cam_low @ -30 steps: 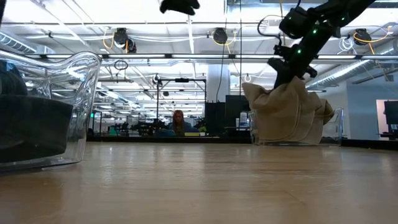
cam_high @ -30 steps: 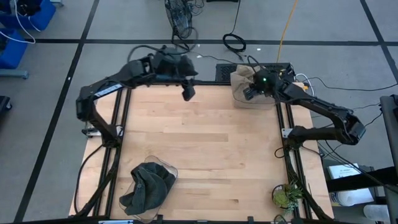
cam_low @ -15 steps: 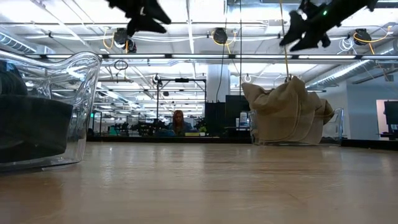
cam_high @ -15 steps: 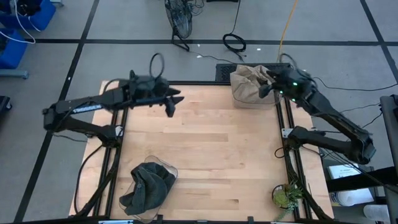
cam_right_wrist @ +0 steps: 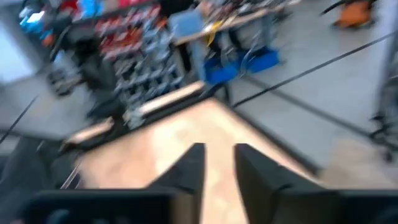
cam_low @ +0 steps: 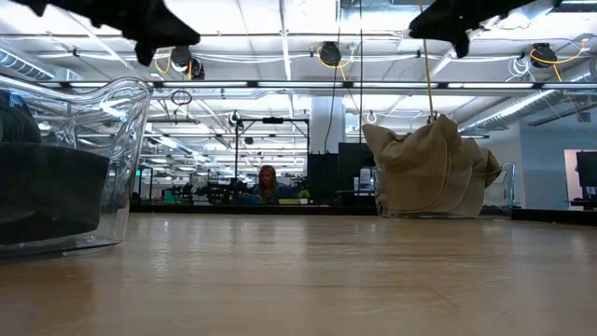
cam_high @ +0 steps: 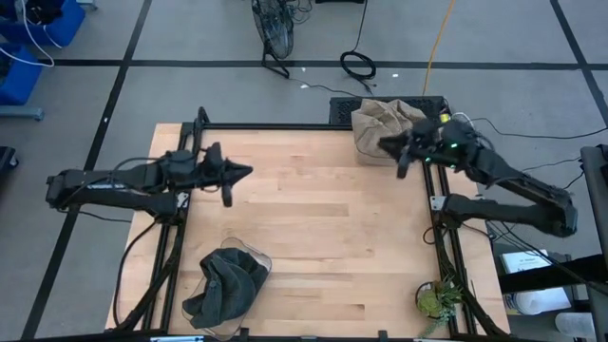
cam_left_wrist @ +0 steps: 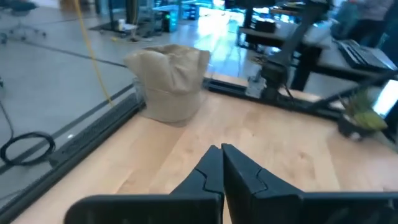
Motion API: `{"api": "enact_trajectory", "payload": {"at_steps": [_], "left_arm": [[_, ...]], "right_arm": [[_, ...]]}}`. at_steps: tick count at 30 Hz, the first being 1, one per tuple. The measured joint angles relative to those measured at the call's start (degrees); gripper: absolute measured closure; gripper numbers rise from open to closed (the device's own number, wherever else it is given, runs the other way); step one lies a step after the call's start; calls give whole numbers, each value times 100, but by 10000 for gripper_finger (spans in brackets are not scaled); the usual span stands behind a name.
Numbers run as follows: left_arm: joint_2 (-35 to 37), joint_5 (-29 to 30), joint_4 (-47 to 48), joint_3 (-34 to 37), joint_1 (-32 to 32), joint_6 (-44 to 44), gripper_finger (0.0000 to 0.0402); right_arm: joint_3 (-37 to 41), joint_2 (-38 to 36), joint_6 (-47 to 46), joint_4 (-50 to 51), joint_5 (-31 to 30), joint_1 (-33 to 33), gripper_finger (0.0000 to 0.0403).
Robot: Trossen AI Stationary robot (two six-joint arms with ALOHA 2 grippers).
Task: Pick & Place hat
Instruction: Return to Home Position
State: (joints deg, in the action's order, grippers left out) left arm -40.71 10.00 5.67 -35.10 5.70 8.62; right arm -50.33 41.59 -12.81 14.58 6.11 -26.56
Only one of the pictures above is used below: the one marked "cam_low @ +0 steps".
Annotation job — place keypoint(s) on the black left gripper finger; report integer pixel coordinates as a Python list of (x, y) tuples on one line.
[(149, 23), (145, 53)]

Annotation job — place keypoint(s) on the clear plastic bin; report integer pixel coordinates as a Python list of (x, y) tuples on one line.
[(126, 121), (506, 196)]

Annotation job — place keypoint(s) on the ceiling air vent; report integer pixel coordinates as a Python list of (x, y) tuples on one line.
[(23, 67)]

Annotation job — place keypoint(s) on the long ceiling light strip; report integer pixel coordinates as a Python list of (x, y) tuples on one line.
[(298, 85)]

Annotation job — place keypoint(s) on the dark monitor screen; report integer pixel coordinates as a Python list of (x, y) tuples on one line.
[(587, 168)]

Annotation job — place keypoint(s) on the black cabinets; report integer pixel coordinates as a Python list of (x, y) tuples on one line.
[(340, 172)]

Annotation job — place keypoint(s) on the person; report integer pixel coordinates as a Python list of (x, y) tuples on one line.
[(268, 184)]

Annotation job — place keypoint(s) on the silver air duct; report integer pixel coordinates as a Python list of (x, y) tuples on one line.
[(513, 109)]

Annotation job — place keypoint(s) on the black background rig frame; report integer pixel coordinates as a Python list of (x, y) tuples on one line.
[(273, 120)]

